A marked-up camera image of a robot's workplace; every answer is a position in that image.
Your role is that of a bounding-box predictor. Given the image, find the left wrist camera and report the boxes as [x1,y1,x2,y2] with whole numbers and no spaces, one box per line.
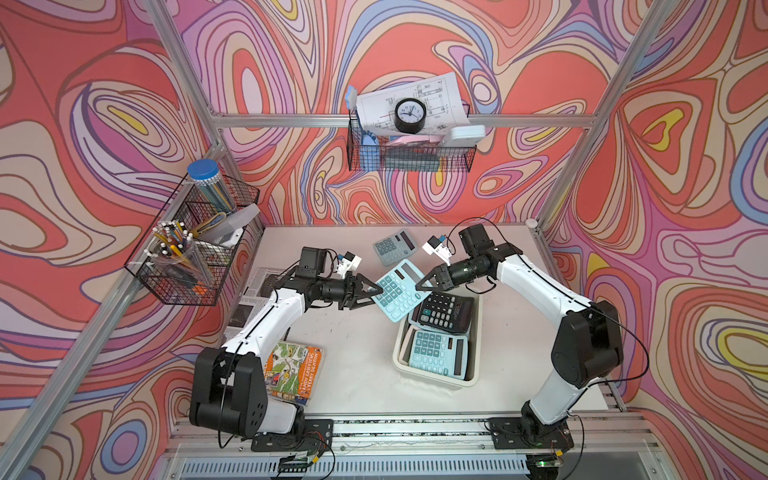
[335,251,362,278]

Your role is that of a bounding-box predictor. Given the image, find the black calculator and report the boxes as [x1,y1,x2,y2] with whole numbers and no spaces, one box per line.
[410,292,475,335]

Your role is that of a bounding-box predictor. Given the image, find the black wire basket wall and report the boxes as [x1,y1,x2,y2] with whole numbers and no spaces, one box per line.
[346,112,477,173]
[124,179,241,306]

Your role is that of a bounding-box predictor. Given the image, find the blue calculator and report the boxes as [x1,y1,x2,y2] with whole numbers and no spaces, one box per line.
[408,330,469,380]
[373,229,417,266]

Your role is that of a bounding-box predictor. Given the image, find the newspaper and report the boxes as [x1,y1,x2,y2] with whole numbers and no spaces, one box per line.
[224,267,281,341]

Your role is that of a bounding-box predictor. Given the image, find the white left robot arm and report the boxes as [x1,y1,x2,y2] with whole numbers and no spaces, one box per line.
[189,270,383,439]

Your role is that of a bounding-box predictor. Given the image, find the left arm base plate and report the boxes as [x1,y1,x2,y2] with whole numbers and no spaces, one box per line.
[251,418,334,453]

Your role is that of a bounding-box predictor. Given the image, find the blue calculator corner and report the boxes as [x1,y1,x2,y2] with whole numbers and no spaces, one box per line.
[373,259,430,323]

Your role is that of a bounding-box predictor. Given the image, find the cream plastic storage box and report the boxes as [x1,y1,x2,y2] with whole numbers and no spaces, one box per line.
[392,291,483,390]

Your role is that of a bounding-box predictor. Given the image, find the blue lid pencil jar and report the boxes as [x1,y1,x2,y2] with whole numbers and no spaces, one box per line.
[187,159,236,215]

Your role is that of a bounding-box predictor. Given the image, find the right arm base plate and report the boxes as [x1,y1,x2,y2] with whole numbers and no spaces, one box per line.
[485,416,574,452]

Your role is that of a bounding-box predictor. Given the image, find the white paper drawing sheet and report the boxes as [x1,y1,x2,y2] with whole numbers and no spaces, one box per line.
[356,73,469,136]

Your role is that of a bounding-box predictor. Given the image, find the grey stapler in basket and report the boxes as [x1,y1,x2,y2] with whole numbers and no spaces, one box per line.
[199,204,260,247]

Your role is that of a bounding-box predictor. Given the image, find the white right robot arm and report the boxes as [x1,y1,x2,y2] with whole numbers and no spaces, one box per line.
[416,242,624,444]

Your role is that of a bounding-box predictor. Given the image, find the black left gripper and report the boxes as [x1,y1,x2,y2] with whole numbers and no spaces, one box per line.
[312,272,380,311]

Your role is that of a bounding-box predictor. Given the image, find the white box in basket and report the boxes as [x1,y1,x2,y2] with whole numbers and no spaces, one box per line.
[441,125,487,148]

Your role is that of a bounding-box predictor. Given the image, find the black wire basket back wall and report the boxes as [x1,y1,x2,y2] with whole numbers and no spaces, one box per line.
[346,112,477,173]

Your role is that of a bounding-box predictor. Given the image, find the clear cup of pencils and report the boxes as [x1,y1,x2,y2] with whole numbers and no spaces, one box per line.
[144,221,214,289]

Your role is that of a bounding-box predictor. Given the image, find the black wire basket left wall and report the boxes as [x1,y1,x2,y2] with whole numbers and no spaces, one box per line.
[124,179,241,306]

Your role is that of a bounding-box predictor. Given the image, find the black round clock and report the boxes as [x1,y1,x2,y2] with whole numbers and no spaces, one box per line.
[394,98,427,134]

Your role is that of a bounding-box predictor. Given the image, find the colourful children's book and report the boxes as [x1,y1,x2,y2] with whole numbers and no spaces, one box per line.
[264,341,325,406]

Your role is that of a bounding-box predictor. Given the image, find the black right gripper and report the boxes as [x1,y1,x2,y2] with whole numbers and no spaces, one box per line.
[415,255,486,292]

